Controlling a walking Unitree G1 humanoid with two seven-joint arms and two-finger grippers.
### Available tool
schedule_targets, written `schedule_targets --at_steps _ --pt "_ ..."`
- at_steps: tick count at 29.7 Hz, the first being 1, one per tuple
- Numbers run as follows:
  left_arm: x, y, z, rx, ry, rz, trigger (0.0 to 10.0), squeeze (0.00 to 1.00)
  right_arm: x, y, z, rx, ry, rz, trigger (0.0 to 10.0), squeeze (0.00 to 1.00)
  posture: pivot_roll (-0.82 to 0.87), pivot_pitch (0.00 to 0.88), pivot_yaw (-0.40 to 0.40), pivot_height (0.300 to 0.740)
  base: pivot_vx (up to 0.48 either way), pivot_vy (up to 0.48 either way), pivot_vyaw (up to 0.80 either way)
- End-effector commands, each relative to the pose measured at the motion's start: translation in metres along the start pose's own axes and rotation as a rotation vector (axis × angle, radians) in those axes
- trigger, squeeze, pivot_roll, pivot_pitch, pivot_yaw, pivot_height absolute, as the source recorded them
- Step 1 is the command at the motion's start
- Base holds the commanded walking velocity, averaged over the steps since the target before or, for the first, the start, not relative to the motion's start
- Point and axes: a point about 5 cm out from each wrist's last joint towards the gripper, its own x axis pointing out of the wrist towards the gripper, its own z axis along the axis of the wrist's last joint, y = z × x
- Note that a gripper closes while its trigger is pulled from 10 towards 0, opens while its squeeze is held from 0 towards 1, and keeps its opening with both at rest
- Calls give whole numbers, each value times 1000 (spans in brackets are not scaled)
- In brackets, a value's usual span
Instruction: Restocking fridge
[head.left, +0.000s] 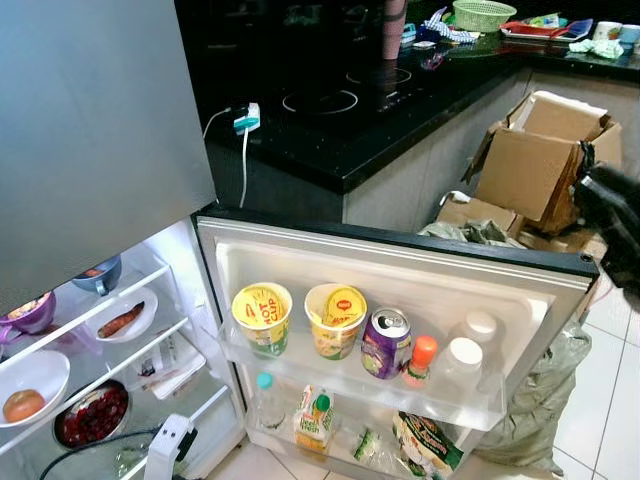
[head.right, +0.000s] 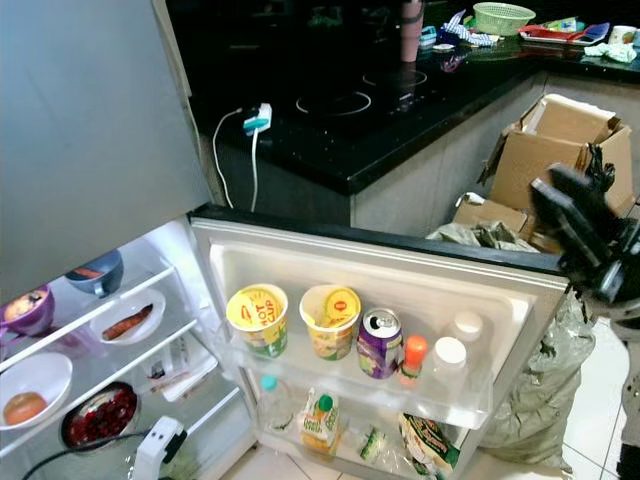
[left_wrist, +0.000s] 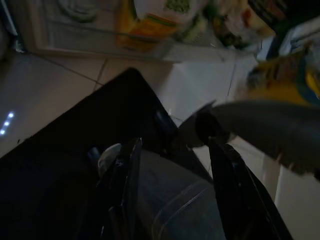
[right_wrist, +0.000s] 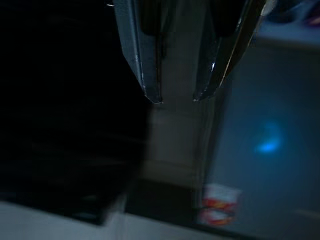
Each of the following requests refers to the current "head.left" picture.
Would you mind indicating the small green vegetable pack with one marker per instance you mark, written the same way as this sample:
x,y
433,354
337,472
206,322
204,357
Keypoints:
x,y
365,443

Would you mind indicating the white teal plug adapter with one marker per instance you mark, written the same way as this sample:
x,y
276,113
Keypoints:
x,y
247,118

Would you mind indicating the white oval plate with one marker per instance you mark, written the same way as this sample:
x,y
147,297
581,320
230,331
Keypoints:
x,y
145,305

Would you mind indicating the purple drink can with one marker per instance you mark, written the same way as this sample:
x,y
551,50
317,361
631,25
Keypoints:
x,y
385,345

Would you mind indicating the purple bowl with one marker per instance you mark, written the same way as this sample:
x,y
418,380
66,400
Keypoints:
x,y
35,318

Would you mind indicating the pale green crumpled cloth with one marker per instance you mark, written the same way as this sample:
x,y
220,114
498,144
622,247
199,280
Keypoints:
x,y
595,47

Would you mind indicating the clear bottle teal cap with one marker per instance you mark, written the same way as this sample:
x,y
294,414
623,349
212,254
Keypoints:
x,y
265,395

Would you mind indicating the blue white checked cloth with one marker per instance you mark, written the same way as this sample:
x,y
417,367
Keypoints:
x,y
445,30

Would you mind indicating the white wrapped package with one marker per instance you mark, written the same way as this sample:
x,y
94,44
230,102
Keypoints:
x,y
165,365

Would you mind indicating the kitchen cabinet black countertop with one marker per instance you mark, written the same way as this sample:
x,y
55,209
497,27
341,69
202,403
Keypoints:
x,y
400,150

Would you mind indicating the grey fridge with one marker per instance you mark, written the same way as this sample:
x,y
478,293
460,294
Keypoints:
x,y
90,120

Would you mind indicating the green plastic basket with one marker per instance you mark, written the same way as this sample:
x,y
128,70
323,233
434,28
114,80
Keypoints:
x,y
478,15

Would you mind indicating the grey green sack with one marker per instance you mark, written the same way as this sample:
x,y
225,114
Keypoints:
x,y
540,390

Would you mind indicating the brown sausage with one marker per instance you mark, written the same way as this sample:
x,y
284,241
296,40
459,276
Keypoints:
x,y
122,320

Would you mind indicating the black induction cooktop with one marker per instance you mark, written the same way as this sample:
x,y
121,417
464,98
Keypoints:
x,y
340,95

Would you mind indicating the pink tumbler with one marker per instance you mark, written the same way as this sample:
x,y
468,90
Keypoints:
x,y
394,25

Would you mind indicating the yellow instant noodle cup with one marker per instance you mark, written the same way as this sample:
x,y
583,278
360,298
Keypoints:
x,y
262,320
336,322

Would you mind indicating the green snack package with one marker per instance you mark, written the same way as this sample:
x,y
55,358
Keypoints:
x,y
425,445

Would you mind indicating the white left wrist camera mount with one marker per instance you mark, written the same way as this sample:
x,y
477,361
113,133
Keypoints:
x,y
168,445

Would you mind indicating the metal bowl red berries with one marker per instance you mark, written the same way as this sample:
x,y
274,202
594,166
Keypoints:
x,y
92,415

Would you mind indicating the open cardboard box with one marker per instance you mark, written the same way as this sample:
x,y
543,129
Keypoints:
x,y
530,165

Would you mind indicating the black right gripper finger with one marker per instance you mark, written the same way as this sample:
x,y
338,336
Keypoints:
x,y
615,190
597,218

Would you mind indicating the yellow juice carton green cap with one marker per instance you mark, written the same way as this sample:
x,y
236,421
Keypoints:
x,y
314,420

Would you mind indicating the blue grey bowl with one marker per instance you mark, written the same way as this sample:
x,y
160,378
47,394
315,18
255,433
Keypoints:
x,y
100,275

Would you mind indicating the orange round fruit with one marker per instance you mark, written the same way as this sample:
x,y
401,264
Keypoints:
x,y
23,405

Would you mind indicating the white mug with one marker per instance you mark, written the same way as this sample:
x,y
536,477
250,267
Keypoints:
x,y
607,32

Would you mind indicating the white bowl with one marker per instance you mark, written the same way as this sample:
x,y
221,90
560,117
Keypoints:
x,y
35,372

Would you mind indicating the small orange cap bottle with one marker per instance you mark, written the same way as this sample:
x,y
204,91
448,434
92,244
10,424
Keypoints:
x,y
421,360

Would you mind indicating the red tray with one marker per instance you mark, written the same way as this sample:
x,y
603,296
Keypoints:
x,y
535,31

